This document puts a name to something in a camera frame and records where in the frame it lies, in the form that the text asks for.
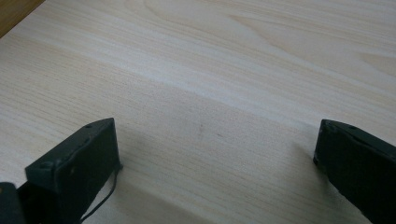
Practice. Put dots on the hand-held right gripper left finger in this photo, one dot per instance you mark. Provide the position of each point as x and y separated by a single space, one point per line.
79 165

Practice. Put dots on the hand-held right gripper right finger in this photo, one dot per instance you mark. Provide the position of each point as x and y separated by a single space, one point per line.
358 165

